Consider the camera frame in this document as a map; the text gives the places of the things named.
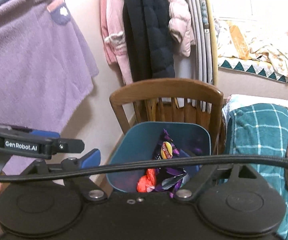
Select teal plaid blanket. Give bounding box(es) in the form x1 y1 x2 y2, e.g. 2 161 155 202
224 103 288 239

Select teal plastic trash bin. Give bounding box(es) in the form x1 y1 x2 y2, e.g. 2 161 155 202
107 122 212 192

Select orange snack wrapper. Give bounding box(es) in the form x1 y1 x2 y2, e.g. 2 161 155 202
136 168 157 193

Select pink hanging garment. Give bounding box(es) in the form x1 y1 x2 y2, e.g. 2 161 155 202
100 0 195 85

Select black braided cable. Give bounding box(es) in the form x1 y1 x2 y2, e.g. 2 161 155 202
0 154 288 183

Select purple fleece towel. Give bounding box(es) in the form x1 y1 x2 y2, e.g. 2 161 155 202
0 0 100 176

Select black hanging jacket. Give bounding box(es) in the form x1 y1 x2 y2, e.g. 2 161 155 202
123 0 175 82

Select purple snack wrapper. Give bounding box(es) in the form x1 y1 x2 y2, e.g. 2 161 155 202
150 129 201 198

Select yellow floral quilt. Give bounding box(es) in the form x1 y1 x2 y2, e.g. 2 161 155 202
209 0 288 79

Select wooden chair black seat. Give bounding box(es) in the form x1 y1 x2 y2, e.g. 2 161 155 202
109 78 224 154

